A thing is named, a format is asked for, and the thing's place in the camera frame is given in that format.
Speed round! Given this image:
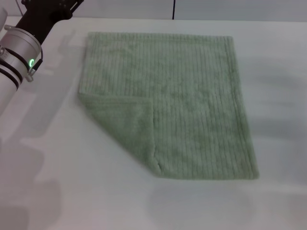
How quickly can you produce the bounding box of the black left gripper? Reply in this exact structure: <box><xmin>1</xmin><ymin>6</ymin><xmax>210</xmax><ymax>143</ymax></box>
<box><xmin>15</xmin><ymin>0</ymin><xmax>84</xmax><ymax>46</ymax></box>

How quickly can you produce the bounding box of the thin black left wrist cable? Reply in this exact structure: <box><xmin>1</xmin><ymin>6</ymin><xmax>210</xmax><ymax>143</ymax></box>
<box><xmin>28</xmin><ymin>46</ymin><xmax>44</xmax><ymax>72</ymax></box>

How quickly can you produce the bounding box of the light green ribbed towel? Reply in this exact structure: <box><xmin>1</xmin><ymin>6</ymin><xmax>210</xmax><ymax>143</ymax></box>
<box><xmin>77</xmin><ymin>31</ymin><xmax>260</xmax><ymax>180</ymax></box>

